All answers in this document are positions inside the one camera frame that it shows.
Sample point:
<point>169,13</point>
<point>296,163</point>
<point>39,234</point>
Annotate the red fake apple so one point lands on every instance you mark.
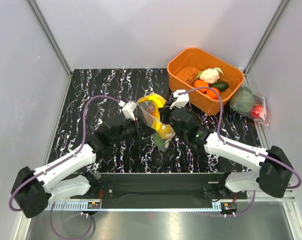
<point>256,111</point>

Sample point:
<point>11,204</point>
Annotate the green fake cucumber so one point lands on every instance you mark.
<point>161,144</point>

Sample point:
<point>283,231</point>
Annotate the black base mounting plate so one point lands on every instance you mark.
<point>144,187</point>

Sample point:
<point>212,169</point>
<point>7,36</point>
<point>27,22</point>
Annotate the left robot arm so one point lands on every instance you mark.
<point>34,189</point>

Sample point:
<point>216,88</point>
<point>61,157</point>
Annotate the clear polka dot zip bag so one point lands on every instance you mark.
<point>149,105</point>

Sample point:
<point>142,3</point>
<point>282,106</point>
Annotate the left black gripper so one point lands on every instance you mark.
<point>142,130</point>

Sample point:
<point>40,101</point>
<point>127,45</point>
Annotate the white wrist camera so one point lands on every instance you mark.
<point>181,99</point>
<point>128,109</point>

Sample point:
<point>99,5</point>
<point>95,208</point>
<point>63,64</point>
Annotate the white fake cauliflower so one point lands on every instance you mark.
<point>210,75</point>

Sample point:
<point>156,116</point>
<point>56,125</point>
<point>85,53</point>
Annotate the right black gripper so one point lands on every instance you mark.
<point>164,112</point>

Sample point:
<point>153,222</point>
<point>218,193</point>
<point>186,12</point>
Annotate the slotted cable duct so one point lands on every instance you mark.
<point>110,205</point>

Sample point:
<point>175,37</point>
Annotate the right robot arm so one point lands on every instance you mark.
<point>269,169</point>

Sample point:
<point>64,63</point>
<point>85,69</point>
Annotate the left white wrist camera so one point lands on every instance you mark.
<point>128,109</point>

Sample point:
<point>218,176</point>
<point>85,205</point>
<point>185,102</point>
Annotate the dark green fake avocado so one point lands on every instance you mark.
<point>220,85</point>

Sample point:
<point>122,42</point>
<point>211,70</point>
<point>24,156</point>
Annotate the green fake melon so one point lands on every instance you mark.
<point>242,101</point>

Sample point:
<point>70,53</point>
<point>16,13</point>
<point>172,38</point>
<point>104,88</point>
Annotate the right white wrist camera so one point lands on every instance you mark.
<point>181,99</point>

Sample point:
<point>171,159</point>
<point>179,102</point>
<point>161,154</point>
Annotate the orange plastic basket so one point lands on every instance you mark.
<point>194,68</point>

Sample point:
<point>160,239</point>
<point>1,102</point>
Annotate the yellow fake bananas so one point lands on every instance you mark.
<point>154,120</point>

